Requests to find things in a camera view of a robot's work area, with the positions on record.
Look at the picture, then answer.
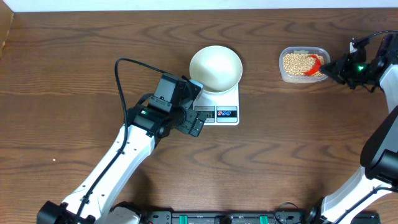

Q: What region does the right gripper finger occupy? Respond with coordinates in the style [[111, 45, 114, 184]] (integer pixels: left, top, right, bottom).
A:
[[326, 73, 345, 85], [320, 60, 344, 75]]

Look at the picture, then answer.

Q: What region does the red plastic measuring scoop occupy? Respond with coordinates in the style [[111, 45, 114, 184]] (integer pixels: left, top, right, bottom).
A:
[[304, 55, 322, 76]]

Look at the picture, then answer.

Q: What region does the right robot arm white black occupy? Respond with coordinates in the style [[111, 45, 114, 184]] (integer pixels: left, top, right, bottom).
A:
[[307, 30, 397, 223]]

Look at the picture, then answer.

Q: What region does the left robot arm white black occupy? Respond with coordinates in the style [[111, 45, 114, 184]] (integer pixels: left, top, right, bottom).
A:
[[37, 104, 206, 223]]

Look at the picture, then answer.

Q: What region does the white digital kitchen scale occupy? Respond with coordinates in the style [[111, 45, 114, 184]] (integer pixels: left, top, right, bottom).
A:
[[193, 84, 239, 126]]

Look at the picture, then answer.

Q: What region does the white bowl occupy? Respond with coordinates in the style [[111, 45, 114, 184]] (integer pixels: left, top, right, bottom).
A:
[[189, 45, 243, 93]]

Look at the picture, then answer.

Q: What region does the soybeans pile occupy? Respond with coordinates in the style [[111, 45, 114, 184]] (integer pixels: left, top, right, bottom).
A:
[[282, 53, 325, 77]]

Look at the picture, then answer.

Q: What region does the clear plastic container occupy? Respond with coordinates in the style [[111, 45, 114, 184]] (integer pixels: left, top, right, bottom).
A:
[[279, 47, 330, 84]]

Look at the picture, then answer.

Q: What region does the cardboard box edge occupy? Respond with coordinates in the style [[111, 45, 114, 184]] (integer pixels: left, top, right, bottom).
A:
[[0, 0, 14, 55]]

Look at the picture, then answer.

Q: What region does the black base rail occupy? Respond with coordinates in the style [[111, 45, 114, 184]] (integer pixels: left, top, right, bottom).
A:
[[108, 202, 382, 224]]

